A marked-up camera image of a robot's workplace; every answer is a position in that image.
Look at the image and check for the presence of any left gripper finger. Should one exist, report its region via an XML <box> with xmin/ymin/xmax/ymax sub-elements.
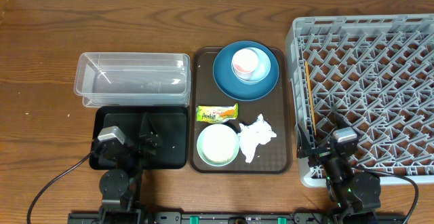
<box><xmin>147</xmin><ymin>120</ymin><xmax>163</xmax><ymax>148</ymax></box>
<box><xmin>138</xmin><ymin>113</ymin><xmax>151</xmax><ymax>144</ymax></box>

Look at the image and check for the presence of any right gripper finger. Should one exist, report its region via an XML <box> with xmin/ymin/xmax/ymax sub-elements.
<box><xmin>296</xmin><ymin>124</ymin><xmax>312</xmax><ymax>158</ymax></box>
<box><xmin>331</xmin><ymin>105</ymin><xmax>349</xmax><ymax>130</ymax></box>

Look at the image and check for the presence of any mint green bowl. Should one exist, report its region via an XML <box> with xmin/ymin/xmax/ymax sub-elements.
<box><xmin>196</xmin><ymin>124</ymin><xmax>241</xmax><ymax>168</ymax></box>

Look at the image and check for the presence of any white tissue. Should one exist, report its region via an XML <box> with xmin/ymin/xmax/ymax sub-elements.
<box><xmin>237</xmin><ymin>114</ymin><xmax>277</xmax><ymax>164</ymax></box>

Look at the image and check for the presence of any green snack wrapper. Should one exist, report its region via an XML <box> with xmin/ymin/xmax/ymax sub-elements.
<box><xmin>195</xmin><ymin>103</ymin><xmax>239</xmax><ymax>124</ymax></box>

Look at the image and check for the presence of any pink plastic cup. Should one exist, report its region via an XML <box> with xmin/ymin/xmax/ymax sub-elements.
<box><xmin>231</xmin><ymin>48</ymin><xmax>259</xmax><ymax>81</ymax></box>

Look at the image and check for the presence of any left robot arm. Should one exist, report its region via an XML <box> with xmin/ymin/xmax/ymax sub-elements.
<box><xmin>92</xmin><ymin>113</ymin><xmax>162</xmax><ymax>223</ymax></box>

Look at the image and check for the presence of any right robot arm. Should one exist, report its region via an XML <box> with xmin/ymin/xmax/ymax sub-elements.
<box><xmin>296</xmin><ymin>114</ymin><xmax>381</xmax><ymax>223</ymax></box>

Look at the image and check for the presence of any grey dishwasher rack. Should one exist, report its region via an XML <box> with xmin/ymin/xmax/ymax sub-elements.
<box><xmin>285</xmin><ymin>14</ymin><xmax>433</xmax><ymax>185</ymax></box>

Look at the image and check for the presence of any black plastic tray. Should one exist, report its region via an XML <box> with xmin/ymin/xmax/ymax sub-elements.
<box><xmin>92</xmin><ymin>106</ymin><xmax>189</xmax><ymax>170</ymax></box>

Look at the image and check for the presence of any brown serving tray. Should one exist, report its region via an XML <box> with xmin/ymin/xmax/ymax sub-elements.
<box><xmin>189</xmin><ymin>48</ymin><xmax>292</xmax><ymax>174</ymax></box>

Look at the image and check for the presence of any clear plastic bin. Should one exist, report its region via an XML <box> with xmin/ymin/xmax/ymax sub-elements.
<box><xmin>74</xmin><ymin>52</ymin><xmax>191</xmax><ymax>107</ymax></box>

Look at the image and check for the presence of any wooden chopstick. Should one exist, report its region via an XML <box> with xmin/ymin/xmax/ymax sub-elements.
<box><xmin>304</xmin><ymin>61</ymin><xmax>317</xmax><ymax>136</ymax></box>

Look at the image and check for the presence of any light blue small bowl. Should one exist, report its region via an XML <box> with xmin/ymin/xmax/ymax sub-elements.
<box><xmin>236</xmin><ymin>48</ymin><xmax>271</xmax><ymax>85</ymax></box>

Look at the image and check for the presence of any dark blue plate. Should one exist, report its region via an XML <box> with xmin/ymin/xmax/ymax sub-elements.
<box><xmin>213</xmin><ymin>41</ymin><xmax>279</xmax><ymax>101</ymax></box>

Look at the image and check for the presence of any left black cable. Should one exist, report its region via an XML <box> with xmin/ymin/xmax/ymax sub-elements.
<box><xmin>26</xmin><ymin>151</ymin><xmax>96</xmax><ymax>224</ymax></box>

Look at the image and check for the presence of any black cable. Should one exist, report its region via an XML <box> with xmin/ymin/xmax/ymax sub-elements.
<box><xmin>26</xmin><ymin>151</ymin><xmax>96</xmax><ymax>224</ymax></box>
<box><xmin>352</xmin><ymin>166</ymin><xmax>420</xmax><ymax>224</ymax></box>

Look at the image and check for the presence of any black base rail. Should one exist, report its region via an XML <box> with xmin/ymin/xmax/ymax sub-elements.
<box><xmin>67</xmin><ymin>211</ymin><xmax>404</xmax><ymax>224</ymax></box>

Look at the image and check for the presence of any right black cable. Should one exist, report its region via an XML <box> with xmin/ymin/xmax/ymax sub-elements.
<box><xmin>352</xmin><ymin>166</ymin><xmax>420</xmax><ymax>224</ymax></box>

